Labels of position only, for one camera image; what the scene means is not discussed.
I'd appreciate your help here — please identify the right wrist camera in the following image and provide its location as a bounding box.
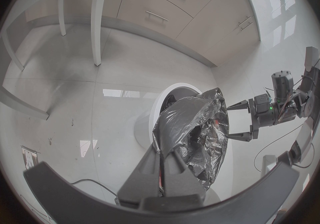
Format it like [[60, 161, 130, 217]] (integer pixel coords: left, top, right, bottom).
[[253, 94, 273, 114]]

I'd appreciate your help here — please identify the grey padded white-legged chair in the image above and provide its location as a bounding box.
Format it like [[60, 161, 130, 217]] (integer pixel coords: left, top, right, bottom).
[[0, 0, 111, 121]]

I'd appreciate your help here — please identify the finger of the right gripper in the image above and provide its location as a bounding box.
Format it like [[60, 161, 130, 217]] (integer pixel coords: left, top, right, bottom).
[[226, 99, 251, 113], [224, 130, 253, 142]]

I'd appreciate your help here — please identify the black cable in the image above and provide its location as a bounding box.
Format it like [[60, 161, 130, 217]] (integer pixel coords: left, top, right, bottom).
[[71, 179, 118, 199], [253, 122, 313, 169]]

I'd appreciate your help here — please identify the black plastic bag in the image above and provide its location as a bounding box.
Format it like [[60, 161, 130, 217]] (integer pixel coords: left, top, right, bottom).
[[152, 87, 230, 193]]

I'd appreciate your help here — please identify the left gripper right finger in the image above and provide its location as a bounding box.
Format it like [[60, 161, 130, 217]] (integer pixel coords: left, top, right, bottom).
[[163, 150, 206, 197]]

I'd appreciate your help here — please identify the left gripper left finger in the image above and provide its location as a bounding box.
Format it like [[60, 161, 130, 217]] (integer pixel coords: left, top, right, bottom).
[[117, 145, 163, 203]]

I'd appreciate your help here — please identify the white trash bin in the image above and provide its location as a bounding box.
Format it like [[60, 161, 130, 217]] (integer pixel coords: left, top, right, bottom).
[[133, 82, 203, 150]]

